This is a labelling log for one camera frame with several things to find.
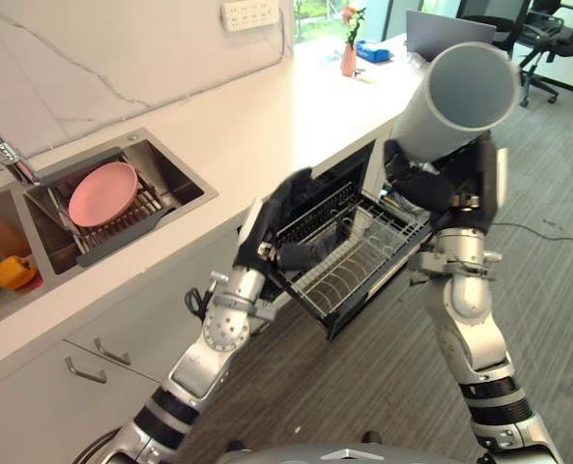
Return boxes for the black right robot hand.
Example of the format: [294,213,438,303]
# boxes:
[381,134,510,228]

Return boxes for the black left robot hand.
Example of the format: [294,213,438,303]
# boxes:
[231,166,327,272]

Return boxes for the tall grey cup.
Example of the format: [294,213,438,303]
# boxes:
[390,41,521,164]

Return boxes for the black dishwasher drawer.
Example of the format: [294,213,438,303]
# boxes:
[261,138,435,341]

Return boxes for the blue tissue box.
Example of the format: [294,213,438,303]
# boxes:
[354,40,394,64]

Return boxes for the pink flower vase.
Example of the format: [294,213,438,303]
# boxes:
[340,42,358,78]

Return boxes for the grey laptop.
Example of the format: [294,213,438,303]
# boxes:
[404,9,498,63]

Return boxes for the black dish drying rack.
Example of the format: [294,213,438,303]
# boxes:
[48,155,179,268]

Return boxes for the pink round plate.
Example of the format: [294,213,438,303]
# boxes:
[68,161,139,228]

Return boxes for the pink and green flower stems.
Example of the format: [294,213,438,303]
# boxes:
[341,5,367,45]

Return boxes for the black office chair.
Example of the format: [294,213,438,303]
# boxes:
[459,0,573,108]

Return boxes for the stainless steel sink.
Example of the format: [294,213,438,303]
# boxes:
[0,127,219,334]

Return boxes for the grey robot torso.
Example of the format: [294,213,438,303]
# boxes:
[217,447,490,464]

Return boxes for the orange bell pepper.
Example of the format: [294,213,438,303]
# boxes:
[0,255,39,291]

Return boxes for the chrome kitchen faucet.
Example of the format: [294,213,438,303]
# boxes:
[0,111,42,187]

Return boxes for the wire dishwasher rack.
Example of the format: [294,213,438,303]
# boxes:
[272,181,430,315]

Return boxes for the black floor cable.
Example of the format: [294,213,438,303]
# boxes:
[492,219,573,250]

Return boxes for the white wall power strip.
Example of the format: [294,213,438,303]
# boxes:
[220,0,276,33]

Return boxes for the grey cabinet drawer handle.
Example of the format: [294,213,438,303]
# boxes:
[93,336,132,366]
[64,356,108,385]

